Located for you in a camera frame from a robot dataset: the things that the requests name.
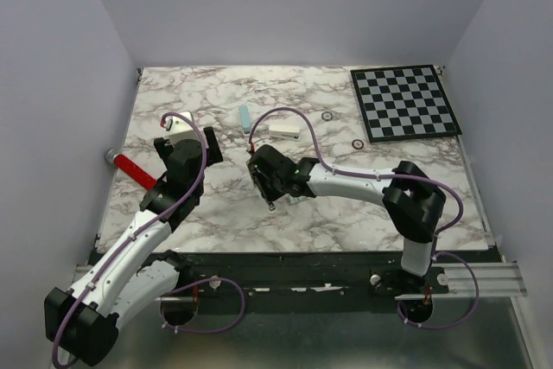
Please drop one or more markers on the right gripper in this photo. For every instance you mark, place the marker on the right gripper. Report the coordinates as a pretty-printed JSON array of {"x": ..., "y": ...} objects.
[{"x": 269, "y": 195}]

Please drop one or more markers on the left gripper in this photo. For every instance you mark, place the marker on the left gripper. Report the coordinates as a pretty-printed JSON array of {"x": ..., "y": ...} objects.
[{"x": 214, "y": 154}]

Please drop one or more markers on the light blue stapler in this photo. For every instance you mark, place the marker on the light blue stapler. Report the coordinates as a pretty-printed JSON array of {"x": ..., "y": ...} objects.
[{"x": 245, "y": 119}]

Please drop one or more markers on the staple tray with staples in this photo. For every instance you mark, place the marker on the staple tray with staples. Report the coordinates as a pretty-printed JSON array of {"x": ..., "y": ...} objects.
[{"x": 294, "y": 200}]

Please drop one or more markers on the beige green stapler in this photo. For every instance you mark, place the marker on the beige green stapler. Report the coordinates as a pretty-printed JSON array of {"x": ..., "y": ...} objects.
[{"x": 271, "y": 207}]

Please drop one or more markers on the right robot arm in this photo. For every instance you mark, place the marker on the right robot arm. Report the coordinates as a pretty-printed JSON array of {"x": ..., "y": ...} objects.
[{"x": 413, "y": 203}]

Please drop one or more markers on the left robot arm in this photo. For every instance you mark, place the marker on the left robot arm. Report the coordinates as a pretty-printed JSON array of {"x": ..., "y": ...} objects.
[{"x": 80, "y": 320}]

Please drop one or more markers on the white stapler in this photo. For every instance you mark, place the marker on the white stapler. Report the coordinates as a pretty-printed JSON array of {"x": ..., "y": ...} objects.
[{"x": 285, "y": 132}]

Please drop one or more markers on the blue poker chip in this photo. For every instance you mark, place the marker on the blue poker chip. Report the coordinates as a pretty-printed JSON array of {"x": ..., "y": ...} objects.
[{"x": 327, "y": 116}]

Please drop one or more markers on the red poker chip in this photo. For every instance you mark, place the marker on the red poker chip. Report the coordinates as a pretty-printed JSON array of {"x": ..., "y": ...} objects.
[{"x": 357, "y": 144}]

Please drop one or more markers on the black white checkerboard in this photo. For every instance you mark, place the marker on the black white checkerboard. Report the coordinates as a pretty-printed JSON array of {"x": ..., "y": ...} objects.
[{"x": 403, "y": 103}]

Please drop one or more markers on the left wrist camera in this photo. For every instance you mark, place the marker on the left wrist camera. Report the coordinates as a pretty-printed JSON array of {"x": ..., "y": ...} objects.
[{"x": 177, "y": 130}]

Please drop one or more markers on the red handled tool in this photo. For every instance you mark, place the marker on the red handled tool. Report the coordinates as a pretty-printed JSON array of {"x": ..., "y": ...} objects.
[{"x": 125, "y": 164}]

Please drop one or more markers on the black mounting base plate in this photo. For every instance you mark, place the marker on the black mounting base plate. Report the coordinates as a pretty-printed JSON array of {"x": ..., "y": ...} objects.
[{"x": 280, "y": 283}]

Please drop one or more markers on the aluminium rail frame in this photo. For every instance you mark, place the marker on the aluminium rail frame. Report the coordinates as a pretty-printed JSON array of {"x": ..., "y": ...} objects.
[{"x": 477, "y": 277}]

